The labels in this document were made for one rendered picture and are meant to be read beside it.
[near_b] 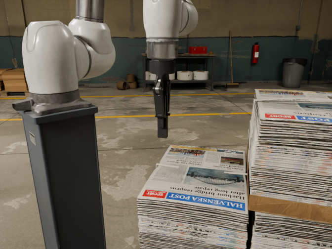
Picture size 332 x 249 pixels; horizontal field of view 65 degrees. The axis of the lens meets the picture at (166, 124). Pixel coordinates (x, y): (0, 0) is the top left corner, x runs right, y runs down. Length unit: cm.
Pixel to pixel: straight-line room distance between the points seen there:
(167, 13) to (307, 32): 786
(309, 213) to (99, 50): 82
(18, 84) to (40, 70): 581
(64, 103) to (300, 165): 69
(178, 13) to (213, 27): 668
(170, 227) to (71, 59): 59
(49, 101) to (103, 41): 31
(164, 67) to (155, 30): 10
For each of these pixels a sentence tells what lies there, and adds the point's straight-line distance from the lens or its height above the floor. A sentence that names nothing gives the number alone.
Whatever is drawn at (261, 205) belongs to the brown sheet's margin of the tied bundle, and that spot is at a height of 86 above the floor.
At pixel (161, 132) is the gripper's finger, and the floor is 94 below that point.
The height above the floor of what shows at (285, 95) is 106.
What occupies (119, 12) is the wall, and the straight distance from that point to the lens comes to 718.
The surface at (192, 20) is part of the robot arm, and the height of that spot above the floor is 127.
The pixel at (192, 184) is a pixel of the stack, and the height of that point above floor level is 83.
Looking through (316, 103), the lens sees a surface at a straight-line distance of 78.
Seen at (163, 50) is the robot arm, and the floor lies 119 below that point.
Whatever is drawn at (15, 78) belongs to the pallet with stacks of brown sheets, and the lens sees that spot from 670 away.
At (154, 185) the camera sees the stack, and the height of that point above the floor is 83.
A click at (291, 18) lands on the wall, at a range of 824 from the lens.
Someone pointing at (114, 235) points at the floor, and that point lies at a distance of 188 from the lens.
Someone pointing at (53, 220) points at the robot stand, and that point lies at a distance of 102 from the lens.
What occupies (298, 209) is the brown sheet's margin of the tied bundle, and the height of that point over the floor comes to 86.
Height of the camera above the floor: 122
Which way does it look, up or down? 18 degrees down
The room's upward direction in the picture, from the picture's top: straight up
